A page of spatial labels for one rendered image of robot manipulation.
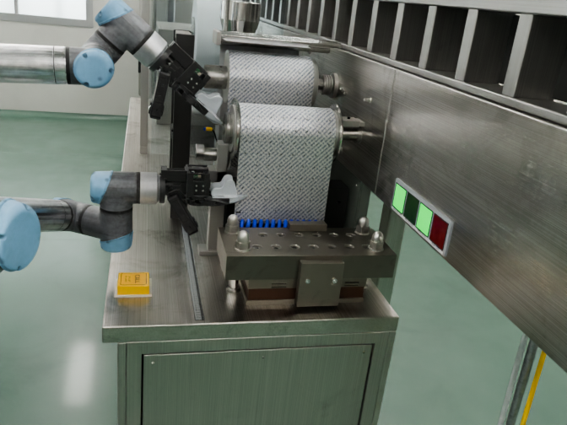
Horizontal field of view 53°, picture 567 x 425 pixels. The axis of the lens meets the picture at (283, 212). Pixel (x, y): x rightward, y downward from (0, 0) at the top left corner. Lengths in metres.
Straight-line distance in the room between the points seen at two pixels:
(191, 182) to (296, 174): 0.26
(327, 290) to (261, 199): 0.29
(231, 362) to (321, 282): 0.27
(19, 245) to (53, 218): 0.33
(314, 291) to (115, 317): 0.44
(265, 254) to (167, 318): 0.25
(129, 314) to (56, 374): 1.39
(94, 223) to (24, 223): 0.38
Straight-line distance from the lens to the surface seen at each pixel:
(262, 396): 1.39
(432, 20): 1.22
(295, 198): 1.43
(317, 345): 1.33
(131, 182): 1.34
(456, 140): 1.07
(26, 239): 1.06
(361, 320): 1.33
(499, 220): 0.95
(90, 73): 1.21
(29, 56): 1.23
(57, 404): 2.48
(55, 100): 7.06
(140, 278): 1.36
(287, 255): 1.26
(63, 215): 1.39
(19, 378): 2.65
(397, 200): 1.25
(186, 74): 1.36
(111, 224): 1.37
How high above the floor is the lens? 1.57
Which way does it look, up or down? 21 degrees down
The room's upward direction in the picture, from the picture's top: 6 degrees clockwise
